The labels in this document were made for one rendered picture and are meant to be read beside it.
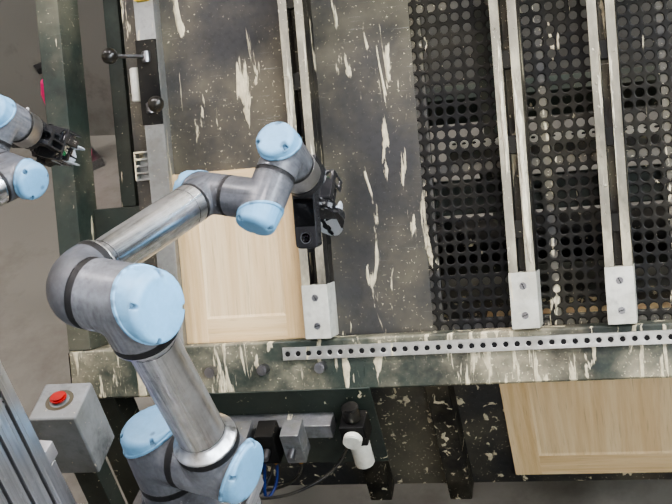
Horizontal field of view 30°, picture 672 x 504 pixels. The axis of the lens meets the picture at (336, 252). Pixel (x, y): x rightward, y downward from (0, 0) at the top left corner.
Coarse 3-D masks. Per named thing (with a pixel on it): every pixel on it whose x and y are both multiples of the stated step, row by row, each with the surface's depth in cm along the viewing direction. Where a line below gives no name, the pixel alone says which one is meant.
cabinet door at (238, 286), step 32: (224, 224) 297; (288, 224) 293; (192, 256) 300; (224, 256) 298; (256, 256) 296; (288, 256) 294; (192, 288) 300; (224, 288) 299; (256, 288) 297; (288, 288) 294; (192, 320) 301; (224, 320) 299; (256, 320) 297; (288, 320) 295
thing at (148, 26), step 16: (144, 16) 296; (144, 32) 296; (160, 32) 298; (160, 48) 298; (160, 64) 297; (160, 80) 297; (160, 128) 297; (160, 144) 297; (160, 160) 298; (160, 176) 298; (160, 192) 298; (176, 240) 300; (160, 256) 300; (176, 256) 299; (176, 272) 299
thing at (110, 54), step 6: (108, 48) 287; (102, 54) 287; (108, 54) 286; (114, 54) 287; (120, 54) 290; (126, 54) 291; (132, 54) 292; (138, 54) 294; (144, 54) 294; (108, 60) 287; (114, 60) 287; (144, 60) 295; (150, 60) 295
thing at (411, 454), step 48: (480, 384) 317; (384, 432) 334; (432, 432) 331; (480, 432) 328; (288, 480) 352; (336, 480) 349; (384, 480) 337; (432, 480) 342; (480, 480) 339; (528, 480) 336; (576, 480) 333
